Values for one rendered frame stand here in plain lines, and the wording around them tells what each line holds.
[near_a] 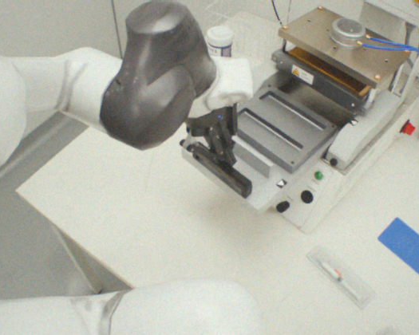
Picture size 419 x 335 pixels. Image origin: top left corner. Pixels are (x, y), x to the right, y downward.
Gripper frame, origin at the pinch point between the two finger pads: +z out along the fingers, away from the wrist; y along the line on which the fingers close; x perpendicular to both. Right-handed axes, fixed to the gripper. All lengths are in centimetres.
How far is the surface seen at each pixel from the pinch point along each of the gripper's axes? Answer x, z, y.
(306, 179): 10.4, 21.1, -10.9
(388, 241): 34, 35, -14
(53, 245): -77, 86, 62
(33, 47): -142, 51, 0
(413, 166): 28, 45, -40
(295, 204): 10.8, 26.3, -5.7
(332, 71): 2.8, 8.7, -32.5
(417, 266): 44, 35, -13
